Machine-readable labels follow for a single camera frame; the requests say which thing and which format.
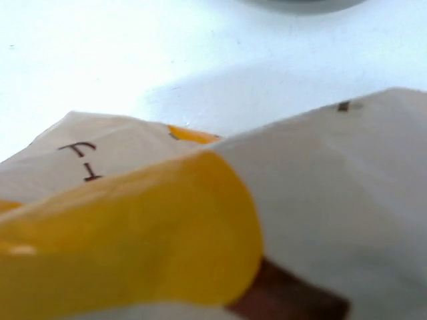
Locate translucent orange plastic bag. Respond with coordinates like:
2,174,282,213
1,88,426,319

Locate dark rimmed ceramic plate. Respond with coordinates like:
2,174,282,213
240,0,365,15

